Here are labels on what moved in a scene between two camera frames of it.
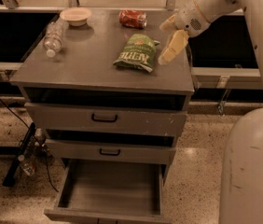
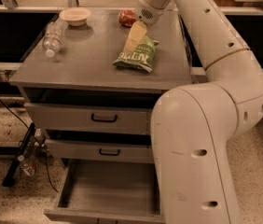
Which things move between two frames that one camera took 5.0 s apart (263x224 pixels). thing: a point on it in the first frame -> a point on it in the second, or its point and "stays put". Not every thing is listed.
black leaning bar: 10,181 stays put
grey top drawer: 106,119 stays put
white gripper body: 188,22 -> 147,13
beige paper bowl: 76,17 stays put
